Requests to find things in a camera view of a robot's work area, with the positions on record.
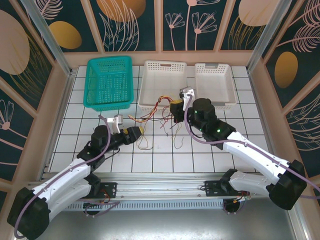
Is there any white slotted cable duct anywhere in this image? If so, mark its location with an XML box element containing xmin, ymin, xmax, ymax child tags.
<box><xmin>47</xmin><ymin>199</ymin><xmax>226</xmax><ymax>213</ymax></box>

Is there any aluminium frame post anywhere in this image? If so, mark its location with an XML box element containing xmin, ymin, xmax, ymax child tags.
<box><xmin>246</xmin><ymin>0</ymin><xmax>293</xmax><ymax>74</ymax></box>
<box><xmin>21</xmin><ymin>0</ymin><xmax>77</xmax><ymax>77</ymax></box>

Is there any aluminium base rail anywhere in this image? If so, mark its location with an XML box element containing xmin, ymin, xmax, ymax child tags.
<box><xmin>41</xmin><ymin>171</ymin><xmax>276</xmax><ymax>201</ymax></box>

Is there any white basket with grey label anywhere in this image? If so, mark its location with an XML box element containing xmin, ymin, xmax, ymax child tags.
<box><xmin>194</xmin><ymin>62</ymin><xmax>238</xmax><ymax>111</ymax></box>

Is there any white basket with handle slot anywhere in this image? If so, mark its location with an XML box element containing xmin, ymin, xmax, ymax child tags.
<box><xmin>136</xmin><ymin>59</ymin><xmax>188</xmax><ymax>114</ymax></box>

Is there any teal plastic basket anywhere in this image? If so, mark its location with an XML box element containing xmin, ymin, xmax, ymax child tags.
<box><xmin>82</xmin><ymin>55</ymin><xmax>135</xmax><ymax>112</ymax></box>

